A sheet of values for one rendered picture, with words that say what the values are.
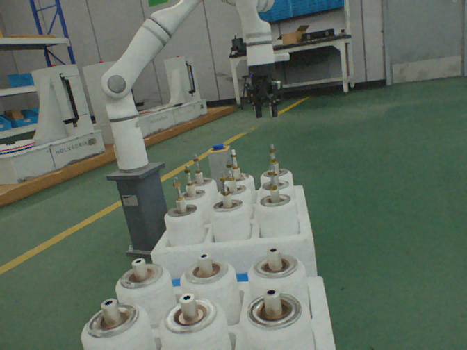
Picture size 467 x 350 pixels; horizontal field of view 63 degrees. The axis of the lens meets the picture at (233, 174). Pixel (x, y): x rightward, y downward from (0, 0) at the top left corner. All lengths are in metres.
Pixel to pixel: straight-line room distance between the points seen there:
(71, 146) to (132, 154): 1.82
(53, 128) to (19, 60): 6.56
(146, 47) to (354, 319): 0.96
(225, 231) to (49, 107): 2.46
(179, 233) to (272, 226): 0.23
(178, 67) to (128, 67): 3.44
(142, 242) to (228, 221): 0.52
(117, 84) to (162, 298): 0.75
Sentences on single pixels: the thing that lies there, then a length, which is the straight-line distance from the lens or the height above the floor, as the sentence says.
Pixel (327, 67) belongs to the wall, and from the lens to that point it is 6.02.
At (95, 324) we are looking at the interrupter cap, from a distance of 0.62.
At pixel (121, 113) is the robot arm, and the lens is 1.26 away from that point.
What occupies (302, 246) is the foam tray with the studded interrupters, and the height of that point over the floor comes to 0.16.
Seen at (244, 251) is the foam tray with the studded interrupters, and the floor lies 0.16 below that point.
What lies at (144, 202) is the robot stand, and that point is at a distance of 1.29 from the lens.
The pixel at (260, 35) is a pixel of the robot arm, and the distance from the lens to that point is 1.08.
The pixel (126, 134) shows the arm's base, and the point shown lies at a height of 0.43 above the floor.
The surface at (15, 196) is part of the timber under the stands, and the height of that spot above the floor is 0.03.
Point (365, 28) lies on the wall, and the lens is 5.94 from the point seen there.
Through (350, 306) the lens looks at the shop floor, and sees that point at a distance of 0.98.
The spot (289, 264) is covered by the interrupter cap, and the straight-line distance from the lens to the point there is 0.64.
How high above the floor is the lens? 0.58
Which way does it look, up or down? 16 degrees down
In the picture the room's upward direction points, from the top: 9 degrees counter-clockwise
